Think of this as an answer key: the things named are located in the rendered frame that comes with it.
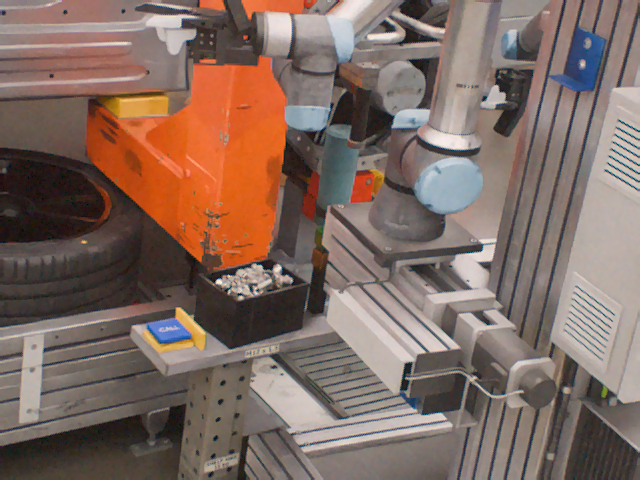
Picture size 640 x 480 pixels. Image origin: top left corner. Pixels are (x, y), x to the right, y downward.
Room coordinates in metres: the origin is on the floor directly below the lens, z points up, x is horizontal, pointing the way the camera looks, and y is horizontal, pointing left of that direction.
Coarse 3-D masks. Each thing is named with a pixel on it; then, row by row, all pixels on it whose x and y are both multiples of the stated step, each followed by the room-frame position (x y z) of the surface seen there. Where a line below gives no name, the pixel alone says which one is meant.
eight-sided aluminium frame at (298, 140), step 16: (320, 0) 3.03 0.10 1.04; (432, 0) 3.23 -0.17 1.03; (432, 64) 3.31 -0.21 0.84; (432, 80) 3.32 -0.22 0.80; (432, 96) 3.29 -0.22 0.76; (288, 128) 3.01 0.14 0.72; (304, 144) 3.04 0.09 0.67; (384, 144) 3.24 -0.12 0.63; (304, 160) 3.09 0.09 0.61; (320, 160) 3.07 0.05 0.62; (368, 160) 3.16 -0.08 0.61; (384, 160) 3.19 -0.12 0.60
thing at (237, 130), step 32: (256, 0) 2.58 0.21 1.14; (288, 0) 2.62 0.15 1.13; (192, 96) 2.67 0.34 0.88; (224, 96) 2.56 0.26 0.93; (256, 96) 2.59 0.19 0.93; (192, 128) 2.66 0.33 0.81; (224, 128) 2.55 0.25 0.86; (256, 128) 2.60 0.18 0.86; (192, 160) 2.65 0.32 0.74; (224, 160) 2.56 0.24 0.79; (256, 160) 2.60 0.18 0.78; (192, 192) 2.63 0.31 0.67; (224, 192) 2.56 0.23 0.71; (256, 192) 2.61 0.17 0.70; (192, 224) 2.62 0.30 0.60; (224, 224) 2.57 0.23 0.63; (256, 224) 2.62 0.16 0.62; (224, 256) 2.57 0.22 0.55; (256, 256) 2.62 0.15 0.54
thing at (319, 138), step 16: (336, 0) 3.20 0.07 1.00; (416, 0) 3.33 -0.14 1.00; (416, 16) 3.37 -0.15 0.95; (416, 64) 3.37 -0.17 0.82; (336, 80) 3.25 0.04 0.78; (336, 96) 3.21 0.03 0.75; (352, 96) 3.24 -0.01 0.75; (336, 112) 3.41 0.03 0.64; (352, 112) 3.27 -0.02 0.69; (368, 112) 3.37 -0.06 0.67; (384, 112) 3.34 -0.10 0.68; (368, 128) 3.31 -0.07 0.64; (384, 128) 3.29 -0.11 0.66; (320, 144) 3.19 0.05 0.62
